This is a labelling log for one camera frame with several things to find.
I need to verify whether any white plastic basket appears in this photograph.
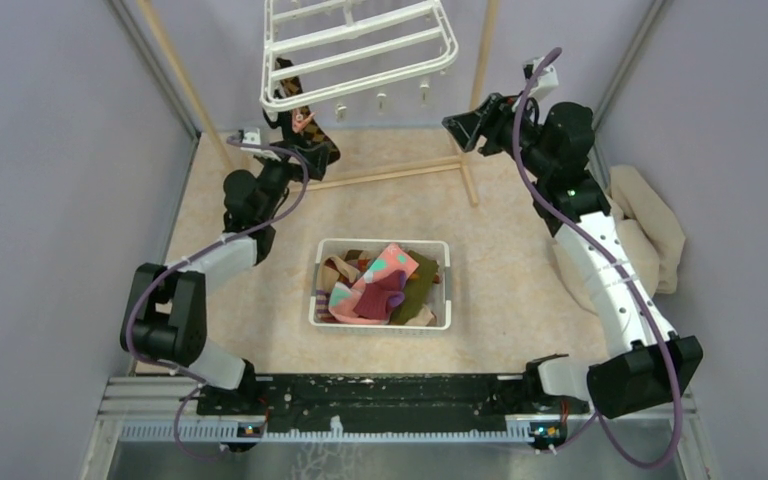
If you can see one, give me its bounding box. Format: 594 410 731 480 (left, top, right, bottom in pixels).
309 238 453 336

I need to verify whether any beige crumpled cloth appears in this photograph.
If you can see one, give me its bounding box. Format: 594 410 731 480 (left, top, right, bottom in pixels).
552 164 687 316

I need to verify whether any brown argyle sock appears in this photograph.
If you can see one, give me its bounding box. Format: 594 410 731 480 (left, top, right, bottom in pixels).
273 76 341 165

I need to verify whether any wooden hanger rack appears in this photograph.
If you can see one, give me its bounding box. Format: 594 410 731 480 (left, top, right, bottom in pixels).
136 1 499 207

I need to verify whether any olive green striped sock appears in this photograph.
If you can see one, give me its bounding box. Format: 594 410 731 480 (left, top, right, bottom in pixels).
390 250 439 325

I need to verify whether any maroon striped beige sock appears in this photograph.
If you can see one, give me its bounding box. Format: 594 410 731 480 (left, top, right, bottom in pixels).
314 256 361 323

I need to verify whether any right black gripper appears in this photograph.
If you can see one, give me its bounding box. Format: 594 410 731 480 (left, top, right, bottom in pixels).
442 90 553 179

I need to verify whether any black sock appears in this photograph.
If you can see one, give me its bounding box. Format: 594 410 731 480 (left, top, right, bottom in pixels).
262 110 294 140

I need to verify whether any white plastic sock hanger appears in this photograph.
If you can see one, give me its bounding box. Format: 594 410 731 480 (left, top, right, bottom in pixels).
259 1 460 113

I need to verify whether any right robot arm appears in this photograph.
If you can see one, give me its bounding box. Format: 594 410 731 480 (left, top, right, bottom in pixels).
442 93 703 419

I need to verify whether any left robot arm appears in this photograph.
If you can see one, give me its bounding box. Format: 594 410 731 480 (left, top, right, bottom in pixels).
120 137 333 414

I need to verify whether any pink plastic clip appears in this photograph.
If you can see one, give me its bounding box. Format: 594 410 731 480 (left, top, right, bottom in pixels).
291 109 315 134

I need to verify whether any pink patterned sock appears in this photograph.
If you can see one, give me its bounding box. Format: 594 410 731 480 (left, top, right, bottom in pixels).
328 243 418 325

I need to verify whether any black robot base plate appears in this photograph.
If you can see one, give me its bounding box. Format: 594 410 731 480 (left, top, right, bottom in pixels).
196 374 591 449

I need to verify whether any aluminium frame rail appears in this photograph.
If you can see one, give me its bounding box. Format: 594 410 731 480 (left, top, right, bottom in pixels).
81 374 717 480

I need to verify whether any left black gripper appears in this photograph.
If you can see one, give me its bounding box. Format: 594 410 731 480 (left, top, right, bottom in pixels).
256 137 330 223

